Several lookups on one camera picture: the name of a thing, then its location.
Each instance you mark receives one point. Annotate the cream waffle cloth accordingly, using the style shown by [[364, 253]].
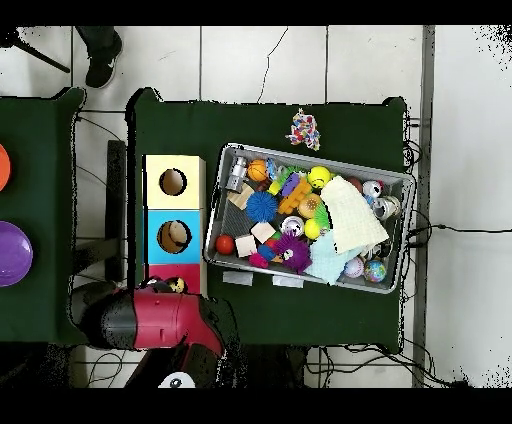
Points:
[[352, 216]]

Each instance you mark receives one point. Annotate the clear mesh bin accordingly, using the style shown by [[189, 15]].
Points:
[[224, 176]]

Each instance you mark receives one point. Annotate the tan burger toy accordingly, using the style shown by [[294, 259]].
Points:
[[308, 206]]

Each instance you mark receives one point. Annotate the multicolour patterned cloth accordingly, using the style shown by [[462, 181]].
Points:
[[304, 132]]

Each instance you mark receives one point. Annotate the purple bowl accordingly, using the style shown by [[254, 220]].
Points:
[[14, 254]]

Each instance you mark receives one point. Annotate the green spiky ball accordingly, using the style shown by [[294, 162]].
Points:
[[290, 171]]

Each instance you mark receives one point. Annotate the orange building block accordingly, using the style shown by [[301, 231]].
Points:
[[296, 200]]

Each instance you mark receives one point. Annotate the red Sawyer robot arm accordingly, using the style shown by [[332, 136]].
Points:
[[160, 320]]

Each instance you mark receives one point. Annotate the blue spiky ball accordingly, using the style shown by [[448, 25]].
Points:
[[260, 206]]

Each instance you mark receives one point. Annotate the orange bowl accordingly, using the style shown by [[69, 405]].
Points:
[[3, 168]]

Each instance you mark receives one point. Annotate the orange toy basketball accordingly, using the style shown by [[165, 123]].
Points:
[[256, 170]]

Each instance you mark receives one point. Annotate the dark green side table cloth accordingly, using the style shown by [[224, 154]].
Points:
[[40, 240]]

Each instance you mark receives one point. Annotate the wooden box with three holes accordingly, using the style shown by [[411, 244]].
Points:
[[188, 248]]

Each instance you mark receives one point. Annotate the wooden cube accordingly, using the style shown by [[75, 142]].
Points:
[[262, 232], [244, 244]]

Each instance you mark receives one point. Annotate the person's foot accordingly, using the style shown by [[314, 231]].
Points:
[[102, 64]]

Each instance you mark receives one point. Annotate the purple spiky toy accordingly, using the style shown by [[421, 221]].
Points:
[[294, 252]]

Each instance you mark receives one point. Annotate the light teal waffle cloth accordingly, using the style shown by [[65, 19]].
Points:
[[326, 260]]

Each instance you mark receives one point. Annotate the yellow duck plush toy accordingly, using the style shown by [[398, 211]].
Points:
[[176, 284]]

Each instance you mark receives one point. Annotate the large yellow ball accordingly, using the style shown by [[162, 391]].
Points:
[[318, 177]]

